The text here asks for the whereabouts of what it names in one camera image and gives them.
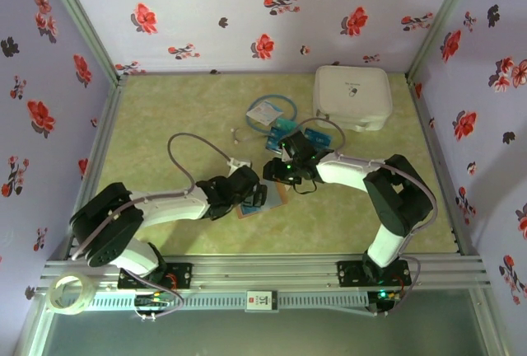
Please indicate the white zip pouch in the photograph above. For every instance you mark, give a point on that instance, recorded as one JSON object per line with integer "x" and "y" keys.
{"x": 354, "y": 96}

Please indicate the aluminium frame leg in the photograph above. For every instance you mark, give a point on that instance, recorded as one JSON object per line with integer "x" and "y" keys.
{"x": 490, "y": 323}
{"x": 31, "y": 339}

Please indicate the aluminium side rail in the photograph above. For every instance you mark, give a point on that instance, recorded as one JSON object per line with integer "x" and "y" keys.
{"x": 441, "y": 166}
{"x": 105, "y": 125}

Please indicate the brown card holder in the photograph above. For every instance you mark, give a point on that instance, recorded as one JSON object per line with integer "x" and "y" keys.
{"x": 276, "y": 197}

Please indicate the clear tape roll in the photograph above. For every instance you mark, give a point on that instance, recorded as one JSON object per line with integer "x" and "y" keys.
{"x": 68, "y": 310}

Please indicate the white blue paper packet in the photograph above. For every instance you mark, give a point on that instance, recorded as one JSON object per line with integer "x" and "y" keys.
{"x": 263, "y": 111}

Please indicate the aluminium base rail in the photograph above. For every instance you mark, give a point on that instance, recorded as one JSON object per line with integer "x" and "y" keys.
{"x": 263, "y": 273}

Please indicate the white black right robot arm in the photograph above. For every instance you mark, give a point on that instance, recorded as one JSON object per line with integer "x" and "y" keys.
{"x": 341, "y": 170}

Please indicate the aluminium corner post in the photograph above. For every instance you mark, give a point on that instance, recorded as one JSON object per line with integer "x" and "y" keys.
{"x": 439, "y": 22}
{"x": 85, "y": 22}

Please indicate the white red label card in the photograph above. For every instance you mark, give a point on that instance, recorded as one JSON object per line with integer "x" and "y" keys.
{"x": 261, "y": 300}

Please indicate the small circuit board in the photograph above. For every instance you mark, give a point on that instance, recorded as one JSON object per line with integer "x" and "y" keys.
{"x": 387, "y": 296}
{"x": 154, "y": 301}

